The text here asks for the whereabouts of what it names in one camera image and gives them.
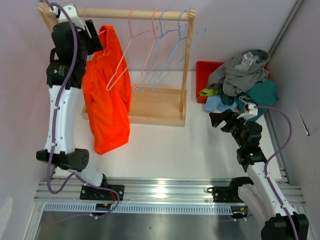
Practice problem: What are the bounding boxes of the teal shorts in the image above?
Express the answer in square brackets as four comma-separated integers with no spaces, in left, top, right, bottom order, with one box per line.
[217,78,279,113]

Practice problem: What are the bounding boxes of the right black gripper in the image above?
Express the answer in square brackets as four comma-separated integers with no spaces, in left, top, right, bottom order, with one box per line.
[208,109,249,149]

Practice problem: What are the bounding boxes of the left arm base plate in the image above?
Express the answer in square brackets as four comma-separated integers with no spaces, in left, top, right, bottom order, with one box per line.
[79,184,125,201]

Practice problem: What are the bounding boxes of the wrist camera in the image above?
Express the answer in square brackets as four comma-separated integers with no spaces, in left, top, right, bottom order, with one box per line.
[237,103,258,121]
[49,2,86,30]

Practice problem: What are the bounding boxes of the white slotted cable duct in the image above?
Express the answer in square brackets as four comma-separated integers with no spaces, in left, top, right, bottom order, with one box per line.
[44,202,233,216]

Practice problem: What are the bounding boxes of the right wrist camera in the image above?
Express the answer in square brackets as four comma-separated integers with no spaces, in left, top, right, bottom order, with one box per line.
[237,103,258,121]

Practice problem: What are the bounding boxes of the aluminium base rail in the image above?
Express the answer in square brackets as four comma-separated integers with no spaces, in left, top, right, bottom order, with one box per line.
[34,176,306,207]

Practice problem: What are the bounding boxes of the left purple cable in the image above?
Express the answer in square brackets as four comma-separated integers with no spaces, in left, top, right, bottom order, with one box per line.
[46,2,121,221]

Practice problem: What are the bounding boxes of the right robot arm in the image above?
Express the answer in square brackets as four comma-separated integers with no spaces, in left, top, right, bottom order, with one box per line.
[209,109,309,240]

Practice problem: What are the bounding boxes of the lime green shorts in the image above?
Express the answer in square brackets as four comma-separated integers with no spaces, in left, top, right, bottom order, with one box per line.
[199,86,221,97]

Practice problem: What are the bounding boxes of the red plastic bin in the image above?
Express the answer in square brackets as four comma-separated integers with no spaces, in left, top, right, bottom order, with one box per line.
[195,60,271,105]

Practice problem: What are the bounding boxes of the orange shorts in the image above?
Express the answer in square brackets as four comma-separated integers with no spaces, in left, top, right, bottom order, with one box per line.
[82,25,132,155]

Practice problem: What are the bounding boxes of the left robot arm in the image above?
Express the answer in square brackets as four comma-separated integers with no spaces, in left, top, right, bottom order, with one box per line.
[36,19,109,200]

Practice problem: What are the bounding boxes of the light blue shorts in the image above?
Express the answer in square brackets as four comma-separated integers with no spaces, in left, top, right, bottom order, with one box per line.
[204,95,238,113]

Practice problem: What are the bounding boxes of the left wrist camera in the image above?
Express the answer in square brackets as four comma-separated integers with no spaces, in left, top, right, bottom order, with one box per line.
[49,2,86,30]

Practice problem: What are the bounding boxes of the blue wire hanger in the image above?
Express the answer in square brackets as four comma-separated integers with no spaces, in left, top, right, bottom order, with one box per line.
[138,10,178,93]
[149,10,207,91]

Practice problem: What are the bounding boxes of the grey shorts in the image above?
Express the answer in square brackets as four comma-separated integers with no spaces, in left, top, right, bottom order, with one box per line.
[207,49,271,97]

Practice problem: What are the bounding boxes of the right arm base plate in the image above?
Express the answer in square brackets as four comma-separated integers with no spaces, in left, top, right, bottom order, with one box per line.
[206,186,238,203]

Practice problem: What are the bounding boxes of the wooden clothes rack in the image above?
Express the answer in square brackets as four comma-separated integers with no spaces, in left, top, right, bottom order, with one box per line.
[37,1,196,128]

